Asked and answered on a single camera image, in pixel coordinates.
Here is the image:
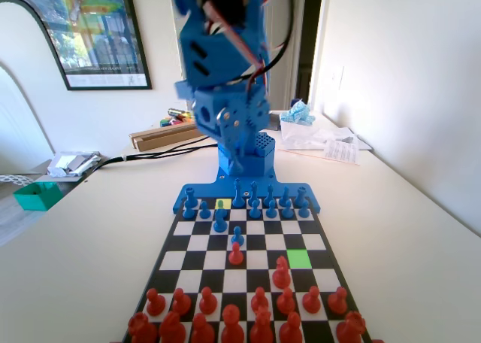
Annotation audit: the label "blue king chess piece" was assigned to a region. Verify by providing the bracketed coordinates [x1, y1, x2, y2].
[231, 177, 244, 208]

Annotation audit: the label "group of blue chess pieces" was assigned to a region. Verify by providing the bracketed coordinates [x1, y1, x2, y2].
[171, 173, 323, 215]

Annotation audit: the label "red pawn chess piece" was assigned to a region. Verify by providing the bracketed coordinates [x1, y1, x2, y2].
[198, 286, 219, 316]
[145, 287, 166, 317]
[276, 287, 297, 316]
[171, 287, 192, 316]
[326, 286, 349, 316]
[250, 286, 271, 314]
[227, 242, 244, 266]
[302, 285, 322, 314]

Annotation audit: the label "red king chess piece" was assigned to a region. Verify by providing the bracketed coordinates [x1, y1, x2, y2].
[220, 304, 246, 343]

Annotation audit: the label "red queen chess piece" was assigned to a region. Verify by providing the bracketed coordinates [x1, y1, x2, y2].
[250, 305, 275, 343]

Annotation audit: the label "red bishop chess piece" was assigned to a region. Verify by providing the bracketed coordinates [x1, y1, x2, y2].
[190, 312, 217, 343]
[278, 311, 304, 343]

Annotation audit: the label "red rook chess piece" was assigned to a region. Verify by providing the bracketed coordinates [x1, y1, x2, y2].
[335, 311, 368, 342]
[127, 311, 159, 343]

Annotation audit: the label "clear plastic bag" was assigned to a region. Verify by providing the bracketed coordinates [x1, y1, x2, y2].
[280, 119, 373, 152]

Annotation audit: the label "blue and white crumpled cloth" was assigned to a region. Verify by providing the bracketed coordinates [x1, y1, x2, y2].
[280, 97, 316, 128]

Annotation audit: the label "coloured marker set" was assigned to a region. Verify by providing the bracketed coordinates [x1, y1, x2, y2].
[159, 117, 196, 129]

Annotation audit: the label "long cardboard box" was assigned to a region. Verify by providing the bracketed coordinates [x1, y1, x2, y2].
[129, 123, 211, 152]

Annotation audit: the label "printed paper sheet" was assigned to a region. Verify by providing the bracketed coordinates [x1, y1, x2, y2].
[322, 138, 362, 166]

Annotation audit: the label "black and white chessboard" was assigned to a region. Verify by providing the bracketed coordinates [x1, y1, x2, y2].
[122, 196, 373, 343]

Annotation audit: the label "black framed poster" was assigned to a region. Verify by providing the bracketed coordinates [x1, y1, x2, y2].
[0, 0, 153, 91]

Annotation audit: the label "green plastic box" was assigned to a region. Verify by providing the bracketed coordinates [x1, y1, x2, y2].
[13, 181, 64, 211]

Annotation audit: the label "white arched panel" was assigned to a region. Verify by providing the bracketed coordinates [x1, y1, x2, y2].
[0, 0, 71, 175]

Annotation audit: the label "white perforated object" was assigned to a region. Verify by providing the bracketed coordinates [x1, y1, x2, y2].
[0, 173, 24, 187]

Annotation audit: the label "red and white servo wires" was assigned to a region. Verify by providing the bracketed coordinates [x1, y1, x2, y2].
[202, 0, 271, 73]

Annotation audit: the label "black cable bundle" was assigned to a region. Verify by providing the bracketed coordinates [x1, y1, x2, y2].
[80, 135, 219, 178]

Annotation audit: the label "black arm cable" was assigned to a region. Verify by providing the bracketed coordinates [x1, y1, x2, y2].
[221, 0, 296, 92]

